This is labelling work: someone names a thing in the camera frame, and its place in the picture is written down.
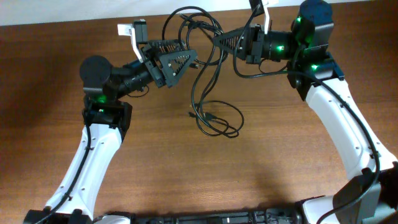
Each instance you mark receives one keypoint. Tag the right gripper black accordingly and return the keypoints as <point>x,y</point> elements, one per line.
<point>252,43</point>

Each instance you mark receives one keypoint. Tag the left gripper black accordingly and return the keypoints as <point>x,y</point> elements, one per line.
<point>153,66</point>

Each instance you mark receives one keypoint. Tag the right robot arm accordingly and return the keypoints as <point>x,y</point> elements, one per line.
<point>370,196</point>

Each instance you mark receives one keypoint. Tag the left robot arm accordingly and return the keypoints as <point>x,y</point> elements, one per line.
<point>107,118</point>

